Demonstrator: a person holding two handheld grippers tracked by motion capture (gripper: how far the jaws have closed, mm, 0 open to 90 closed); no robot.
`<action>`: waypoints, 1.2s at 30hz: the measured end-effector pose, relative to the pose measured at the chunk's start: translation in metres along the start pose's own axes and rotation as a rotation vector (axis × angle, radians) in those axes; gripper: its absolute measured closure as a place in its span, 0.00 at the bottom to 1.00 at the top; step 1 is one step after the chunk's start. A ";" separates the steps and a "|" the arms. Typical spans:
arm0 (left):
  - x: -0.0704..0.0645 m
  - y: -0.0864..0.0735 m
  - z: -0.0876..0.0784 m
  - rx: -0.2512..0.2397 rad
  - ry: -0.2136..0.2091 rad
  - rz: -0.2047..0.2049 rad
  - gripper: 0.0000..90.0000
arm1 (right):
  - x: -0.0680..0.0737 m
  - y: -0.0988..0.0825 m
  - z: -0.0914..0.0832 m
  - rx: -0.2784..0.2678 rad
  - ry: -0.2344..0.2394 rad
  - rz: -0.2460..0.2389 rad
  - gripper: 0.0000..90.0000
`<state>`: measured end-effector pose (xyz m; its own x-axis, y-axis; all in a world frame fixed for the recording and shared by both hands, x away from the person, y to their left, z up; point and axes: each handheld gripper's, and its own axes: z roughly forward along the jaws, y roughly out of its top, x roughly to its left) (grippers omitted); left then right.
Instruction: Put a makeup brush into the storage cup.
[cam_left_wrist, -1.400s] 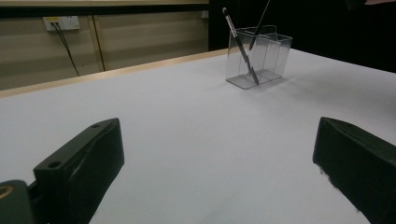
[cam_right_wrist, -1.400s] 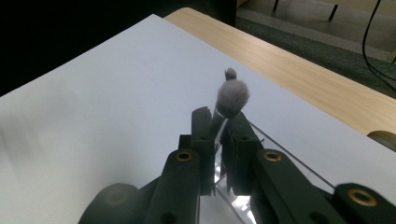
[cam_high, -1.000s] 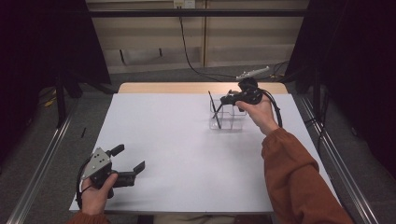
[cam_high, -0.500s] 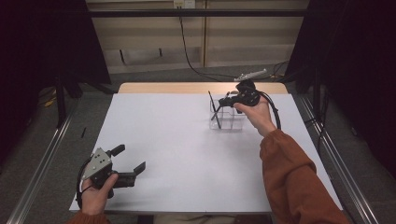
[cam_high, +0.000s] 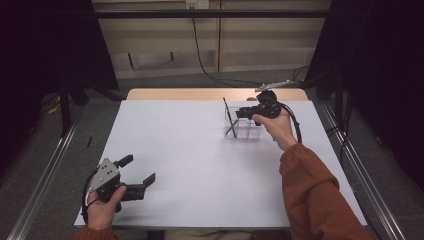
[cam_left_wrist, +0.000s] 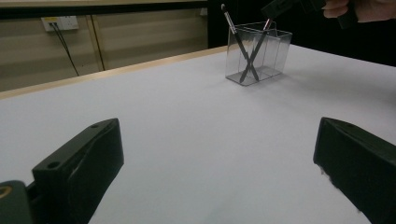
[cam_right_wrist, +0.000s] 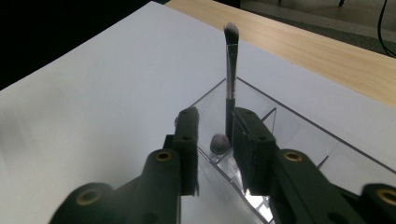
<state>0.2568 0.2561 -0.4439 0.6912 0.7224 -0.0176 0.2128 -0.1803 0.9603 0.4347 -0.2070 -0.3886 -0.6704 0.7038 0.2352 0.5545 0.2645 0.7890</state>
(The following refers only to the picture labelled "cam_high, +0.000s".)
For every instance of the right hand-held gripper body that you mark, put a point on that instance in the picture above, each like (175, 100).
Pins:
(269, 106)

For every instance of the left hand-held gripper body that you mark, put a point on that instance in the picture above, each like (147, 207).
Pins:
(105, 176)

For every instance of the thin black makeup brush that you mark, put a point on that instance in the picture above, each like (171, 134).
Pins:
(228, 111)

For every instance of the clear acrylic organizer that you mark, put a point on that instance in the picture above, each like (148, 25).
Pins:
(246, 133)

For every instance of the thick black makeup brush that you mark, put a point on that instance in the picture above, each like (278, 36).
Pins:
(231, 128)

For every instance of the person's right hand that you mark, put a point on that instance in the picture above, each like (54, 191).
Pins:
(280, 130)

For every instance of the person's left hand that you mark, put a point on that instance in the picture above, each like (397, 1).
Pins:
(101, 215)

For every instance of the small black floor item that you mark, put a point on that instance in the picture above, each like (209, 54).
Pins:
(89, 142)

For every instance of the wooden table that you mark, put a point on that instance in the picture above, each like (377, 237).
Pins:
(200, 94)

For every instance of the black metal stand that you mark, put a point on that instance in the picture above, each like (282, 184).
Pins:
(65, 113)

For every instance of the black horizontal bar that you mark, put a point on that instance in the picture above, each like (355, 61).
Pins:
(200, 13)

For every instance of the black curtain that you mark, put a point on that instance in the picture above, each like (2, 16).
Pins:
(33, 50)
(393, 66)

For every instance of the aluminium floor rail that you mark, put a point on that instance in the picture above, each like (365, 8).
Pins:
(44, 183)
(369, 183)

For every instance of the vertical wall trim strip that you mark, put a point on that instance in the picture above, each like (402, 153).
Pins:
(219, 40)

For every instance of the white wall socket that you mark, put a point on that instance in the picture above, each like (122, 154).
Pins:
(201, 4)

